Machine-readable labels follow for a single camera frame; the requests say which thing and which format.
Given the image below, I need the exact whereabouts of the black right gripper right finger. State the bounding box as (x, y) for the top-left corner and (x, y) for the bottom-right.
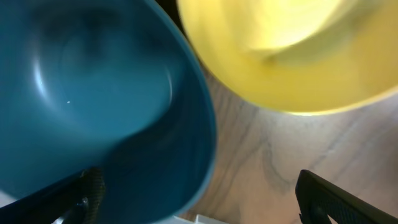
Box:
(295, 170), (397, 224)

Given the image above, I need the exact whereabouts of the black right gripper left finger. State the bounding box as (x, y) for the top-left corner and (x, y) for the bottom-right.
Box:
(1, 167), (105, 224)

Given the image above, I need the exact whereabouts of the dark teal bowl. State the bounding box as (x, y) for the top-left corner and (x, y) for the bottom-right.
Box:
(1, 1), (217, 223)

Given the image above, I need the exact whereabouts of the yellow small bowl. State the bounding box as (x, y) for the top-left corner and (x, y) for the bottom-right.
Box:
(177, 0), (397, 115)

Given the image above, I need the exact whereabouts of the clear plastic storage bin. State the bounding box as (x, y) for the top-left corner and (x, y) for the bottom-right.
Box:
(154, 215), (228, 224)

